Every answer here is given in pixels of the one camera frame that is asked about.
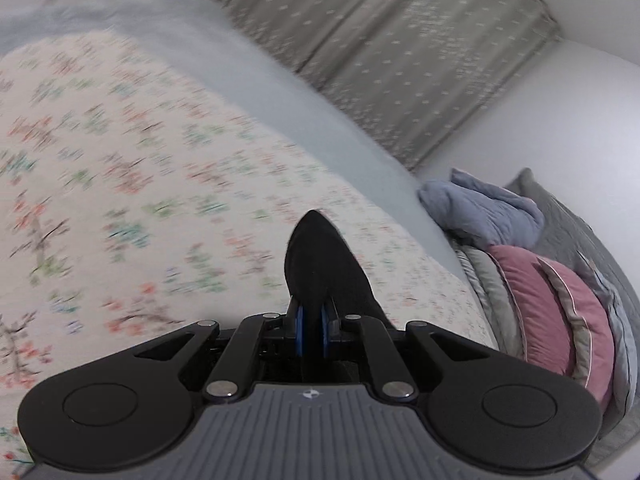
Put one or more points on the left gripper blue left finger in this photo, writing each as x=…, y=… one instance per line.
x=299, y=329

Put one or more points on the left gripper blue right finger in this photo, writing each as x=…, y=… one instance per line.
x=326, y=318

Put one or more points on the black pants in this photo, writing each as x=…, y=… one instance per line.
x=319, y=269

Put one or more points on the blue grey blanket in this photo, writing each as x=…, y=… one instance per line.
x=480, y=213

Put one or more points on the floral white cloth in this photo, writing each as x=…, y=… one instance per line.
x=134, y=201

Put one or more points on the grey headboard cushion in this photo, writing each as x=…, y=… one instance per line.
x=564, y=239

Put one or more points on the grey patterned curtain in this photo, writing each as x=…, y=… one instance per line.
x=410, y=73

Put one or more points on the light blue bed sheet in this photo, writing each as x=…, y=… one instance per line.
x=196, y=38

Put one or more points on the light blue duvet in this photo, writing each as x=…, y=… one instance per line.
x=624, y=382

